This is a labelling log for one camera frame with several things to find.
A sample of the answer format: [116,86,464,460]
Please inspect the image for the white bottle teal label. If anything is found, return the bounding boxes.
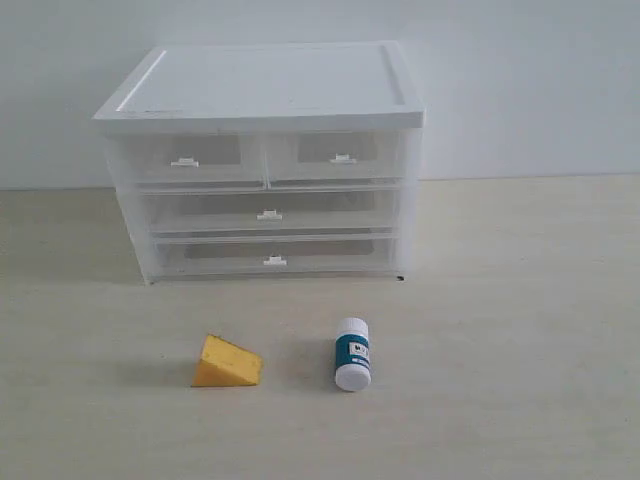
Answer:
[334,317,372,392]

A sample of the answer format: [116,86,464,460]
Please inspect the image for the white plastic drawer cabinet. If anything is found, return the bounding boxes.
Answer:
[93,41,425,284]

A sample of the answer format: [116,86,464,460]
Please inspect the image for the yellow cheese wedge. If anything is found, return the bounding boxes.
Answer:
[191,334,264,388]

